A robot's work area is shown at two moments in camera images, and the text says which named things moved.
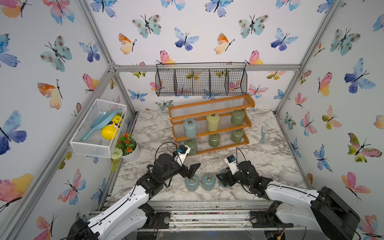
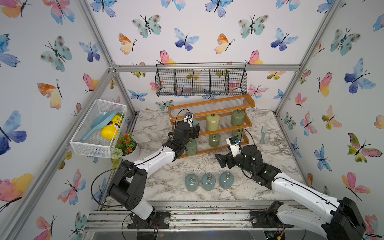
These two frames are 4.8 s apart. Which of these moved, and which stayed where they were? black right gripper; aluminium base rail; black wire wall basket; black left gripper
Moved: black left gripper; black right gripper
Stayed: aluminium base rail; black wire wall basket
